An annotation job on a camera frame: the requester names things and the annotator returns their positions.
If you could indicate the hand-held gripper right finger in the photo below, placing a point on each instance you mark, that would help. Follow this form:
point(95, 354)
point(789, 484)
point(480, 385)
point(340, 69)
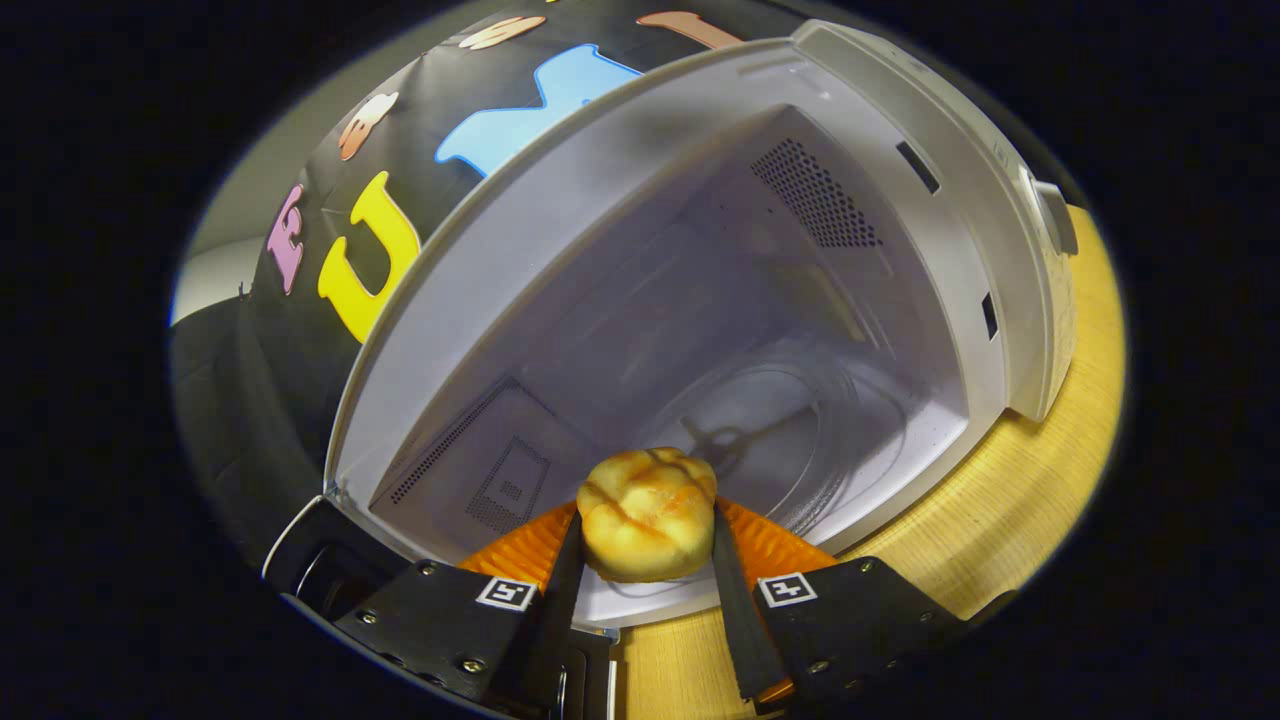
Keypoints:
point(745, 630)

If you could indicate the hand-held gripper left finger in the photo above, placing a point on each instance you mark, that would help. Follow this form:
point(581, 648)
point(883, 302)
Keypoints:
point(555, 620)

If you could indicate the golden bread bun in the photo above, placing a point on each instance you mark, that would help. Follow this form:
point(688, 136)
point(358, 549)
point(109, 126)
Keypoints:
point(645, 515)

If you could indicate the white microwave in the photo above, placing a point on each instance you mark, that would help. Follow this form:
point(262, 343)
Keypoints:
point(620, 250)

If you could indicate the glass turntable plate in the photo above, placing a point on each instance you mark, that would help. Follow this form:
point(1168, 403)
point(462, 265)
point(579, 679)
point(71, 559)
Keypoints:
point(830, 440)

